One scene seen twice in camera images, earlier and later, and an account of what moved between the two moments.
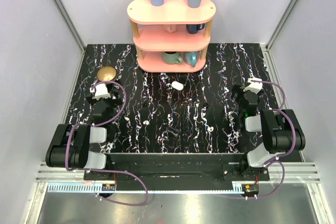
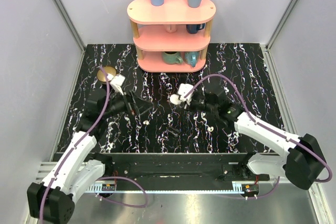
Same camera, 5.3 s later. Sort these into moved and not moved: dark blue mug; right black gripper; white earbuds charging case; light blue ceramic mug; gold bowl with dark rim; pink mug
Moved: white earbuds charging case; right black gripper
Not moved: dark blue mug; light blue ceramic mug; pink mug; gold bowl with dark rim
